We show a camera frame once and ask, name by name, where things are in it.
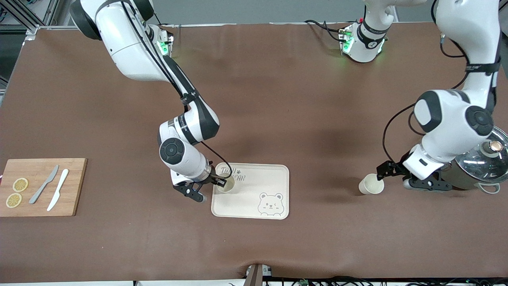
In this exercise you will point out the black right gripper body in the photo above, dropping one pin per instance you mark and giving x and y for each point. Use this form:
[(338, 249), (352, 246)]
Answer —
[(209, 179)]

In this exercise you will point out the white IKEA cup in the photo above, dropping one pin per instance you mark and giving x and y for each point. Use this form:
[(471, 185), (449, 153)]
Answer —
[(229, 186), (370, 186)]

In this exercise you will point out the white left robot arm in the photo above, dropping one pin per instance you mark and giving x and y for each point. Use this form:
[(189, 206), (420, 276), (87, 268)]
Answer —
[(452, 119)]

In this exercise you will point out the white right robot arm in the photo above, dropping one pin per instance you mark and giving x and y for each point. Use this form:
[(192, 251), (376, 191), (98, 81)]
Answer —
[(131, 51)]

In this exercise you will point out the cream tray with bear print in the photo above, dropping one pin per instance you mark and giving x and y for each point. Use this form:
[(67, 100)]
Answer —
[(250, 198)]

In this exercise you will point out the glass pot lid with knob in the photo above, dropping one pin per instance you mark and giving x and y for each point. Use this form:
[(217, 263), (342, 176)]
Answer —
[(484, 165)]

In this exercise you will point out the bamboo cutting board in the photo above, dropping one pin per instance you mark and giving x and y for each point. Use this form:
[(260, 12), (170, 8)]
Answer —
[(77, 186)]

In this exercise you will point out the white plastic knife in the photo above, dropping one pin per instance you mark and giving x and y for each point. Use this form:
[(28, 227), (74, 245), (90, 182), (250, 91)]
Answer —
[(58, 188)]

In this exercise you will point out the grey plastic knife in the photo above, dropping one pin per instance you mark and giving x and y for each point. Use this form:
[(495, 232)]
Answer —
[(41, 187)]

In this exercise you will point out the yellow lemon slice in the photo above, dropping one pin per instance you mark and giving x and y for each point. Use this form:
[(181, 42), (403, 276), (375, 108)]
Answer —
[(20, 184), (14, 200)]

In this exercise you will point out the metal table edge bracket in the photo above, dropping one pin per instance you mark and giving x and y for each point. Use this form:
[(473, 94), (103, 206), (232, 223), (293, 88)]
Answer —
[(256, 276)]

